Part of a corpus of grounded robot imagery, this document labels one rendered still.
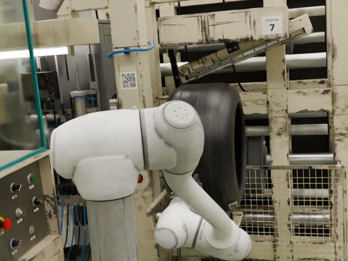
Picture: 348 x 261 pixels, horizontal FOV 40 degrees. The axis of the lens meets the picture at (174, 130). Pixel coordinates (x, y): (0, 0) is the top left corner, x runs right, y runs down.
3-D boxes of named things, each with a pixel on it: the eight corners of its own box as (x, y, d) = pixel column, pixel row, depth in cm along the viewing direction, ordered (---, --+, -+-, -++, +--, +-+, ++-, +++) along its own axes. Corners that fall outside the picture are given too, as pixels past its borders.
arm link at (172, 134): (197, 127, 115) (141, 133, 114) (203, 83, 100) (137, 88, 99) (206, 177, 109) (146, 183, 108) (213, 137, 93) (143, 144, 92)
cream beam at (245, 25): (159, 48, 234) (156, 17, 231) (172, 46, 257) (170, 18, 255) (288, 38, 218) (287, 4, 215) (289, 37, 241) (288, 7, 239)
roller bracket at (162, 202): (147, 231, 214) (145, 210, 212) (170, 201, 251) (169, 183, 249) (154, 231, 213) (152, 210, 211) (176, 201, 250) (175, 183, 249)
